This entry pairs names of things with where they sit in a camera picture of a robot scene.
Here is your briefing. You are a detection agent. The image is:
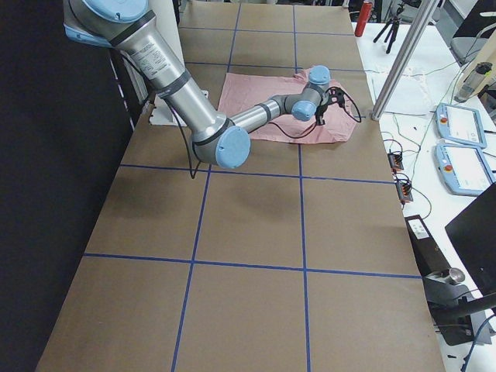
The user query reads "black curtain backdrop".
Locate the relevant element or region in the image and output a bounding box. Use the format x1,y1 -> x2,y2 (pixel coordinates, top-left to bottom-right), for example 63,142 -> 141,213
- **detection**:
1,1 -> 132,371

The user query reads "aluminium frame post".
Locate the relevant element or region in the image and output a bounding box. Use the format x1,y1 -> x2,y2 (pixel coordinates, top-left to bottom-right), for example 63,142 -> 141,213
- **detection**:
371,1 -> 445,121

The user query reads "red cylinder bottle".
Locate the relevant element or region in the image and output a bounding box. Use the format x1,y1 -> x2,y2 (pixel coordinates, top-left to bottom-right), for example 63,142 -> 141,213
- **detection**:
354,0 -> 373,37

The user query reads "orange circuit board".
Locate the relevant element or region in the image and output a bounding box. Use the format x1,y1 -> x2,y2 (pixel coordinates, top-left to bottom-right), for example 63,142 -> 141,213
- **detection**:
395,179 -> 413,205
387,151 -> 404,174

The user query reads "black power box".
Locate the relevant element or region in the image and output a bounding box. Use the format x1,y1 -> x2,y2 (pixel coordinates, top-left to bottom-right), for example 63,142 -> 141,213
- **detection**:
405,215 -> 451,277

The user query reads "pink printed t-shirt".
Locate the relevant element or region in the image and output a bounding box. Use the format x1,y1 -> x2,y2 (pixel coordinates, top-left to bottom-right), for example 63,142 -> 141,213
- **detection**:
219,69 -> 356,144

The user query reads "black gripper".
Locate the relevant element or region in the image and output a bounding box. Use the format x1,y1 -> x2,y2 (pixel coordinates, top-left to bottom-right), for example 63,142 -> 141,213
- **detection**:
315,87 -> 345,126

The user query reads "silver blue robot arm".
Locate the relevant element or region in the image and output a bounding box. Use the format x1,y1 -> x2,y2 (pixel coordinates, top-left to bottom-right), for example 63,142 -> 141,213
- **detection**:
63,0 -> 346,169

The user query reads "black monitor corner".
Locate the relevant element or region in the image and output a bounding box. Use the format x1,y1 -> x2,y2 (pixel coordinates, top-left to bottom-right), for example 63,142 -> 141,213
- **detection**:
445,184 -> 496,295

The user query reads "upper orange circuit board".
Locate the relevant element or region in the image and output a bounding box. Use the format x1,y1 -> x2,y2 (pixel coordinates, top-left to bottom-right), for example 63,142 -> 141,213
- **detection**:
387,151 -> 404,174

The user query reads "lower orange circuit board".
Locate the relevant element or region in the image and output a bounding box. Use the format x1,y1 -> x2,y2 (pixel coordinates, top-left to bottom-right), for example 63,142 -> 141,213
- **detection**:
395,179 -> 413,205

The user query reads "black camera tripod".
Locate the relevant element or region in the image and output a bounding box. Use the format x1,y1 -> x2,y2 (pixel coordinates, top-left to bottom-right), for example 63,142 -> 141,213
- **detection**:
373,3 -> 404,54

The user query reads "clear water bottle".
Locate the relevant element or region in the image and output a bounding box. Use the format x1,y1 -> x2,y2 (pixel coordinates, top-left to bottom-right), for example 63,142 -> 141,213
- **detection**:
454,61 -> 493,103

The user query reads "teach pendant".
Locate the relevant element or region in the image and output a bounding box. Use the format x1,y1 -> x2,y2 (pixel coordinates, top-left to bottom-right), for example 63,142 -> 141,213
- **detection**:
436,103 -> 487,149
435,143 -> 495,197

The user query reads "upper teach pendant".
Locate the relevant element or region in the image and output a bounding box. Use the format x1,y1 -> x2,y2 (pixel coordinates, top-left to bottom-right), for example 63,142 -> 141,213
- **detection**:
436,103 -> 487,149

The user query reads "lower teach pendant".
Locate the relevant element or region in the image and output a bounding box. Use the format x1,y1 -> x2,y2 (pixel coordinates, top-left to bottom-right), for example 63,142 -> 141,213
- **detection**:
435,143 -> 495,197

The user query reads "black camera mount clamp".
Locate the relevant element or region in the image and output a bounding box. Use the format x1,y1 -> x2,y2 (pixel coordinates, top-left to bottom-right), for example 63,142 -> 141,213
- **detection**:
422,267 -> 495,346

